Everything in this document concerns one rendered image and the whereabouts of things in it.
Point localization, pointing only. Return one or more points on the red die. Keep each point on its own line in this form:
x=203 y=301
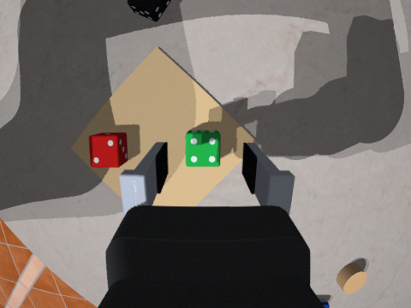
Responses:
x=108 y=150

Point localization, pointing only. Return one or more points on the tan cylinder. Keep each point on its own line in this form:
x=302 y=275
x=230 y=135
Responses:
x=351 y=278

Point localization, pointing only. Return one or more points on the tan flat mat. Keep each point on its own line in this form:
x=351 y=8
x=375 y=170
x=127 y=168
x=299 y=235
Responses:
x=159 y=102

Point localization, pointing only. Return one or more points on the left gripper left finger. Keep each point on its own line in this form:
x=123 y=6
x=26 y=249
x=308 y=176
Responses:
x=140 y=186

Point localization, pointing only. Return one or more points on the black die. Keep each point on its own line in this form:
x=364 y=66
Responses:
x=151 y=9

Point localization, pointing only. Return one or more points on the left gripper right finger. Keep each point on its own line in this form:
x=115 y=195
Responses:
x=270 y=185

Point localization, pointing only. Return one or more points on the green die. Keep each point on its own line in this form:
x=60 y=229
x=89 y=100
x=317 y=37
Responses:
x=203 y=148

